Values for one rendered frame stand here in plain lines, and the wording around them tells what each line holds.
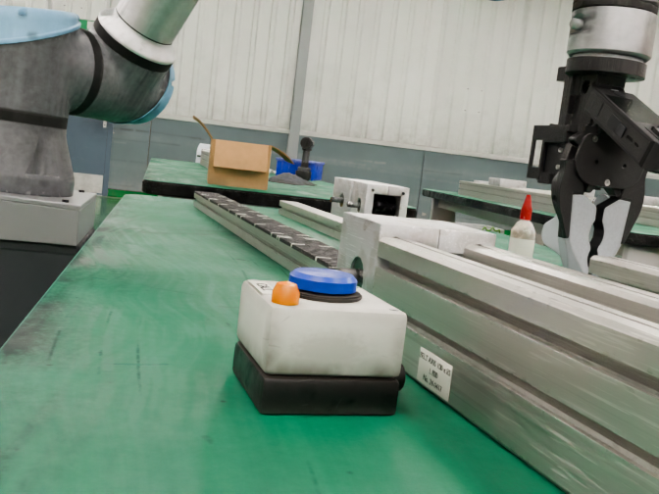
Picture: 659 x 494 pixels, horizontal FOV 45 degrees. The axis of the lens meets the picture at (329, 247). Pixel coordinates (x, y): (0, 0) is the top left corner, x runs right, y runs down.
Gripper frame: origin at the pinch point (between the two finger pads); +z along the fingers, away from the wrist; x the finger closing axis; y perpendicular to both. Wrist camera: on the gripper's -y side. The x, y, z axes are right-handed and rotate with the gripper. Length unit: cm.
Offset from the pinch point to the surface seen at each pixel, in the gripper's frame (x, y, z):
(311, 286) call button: 32.5, -20.1, -0.9
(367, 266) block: 23.4, -4.6, -0.2
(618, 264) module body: 4.3, -9.7, -2.7
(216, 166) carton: 3, 200, -1
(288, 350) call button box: 34.0, -22.5, 2.3
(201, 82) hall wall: -107, 1077, -91
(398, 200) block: -17, 88, -1
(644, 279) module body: 4.4, -13.1, -2.0
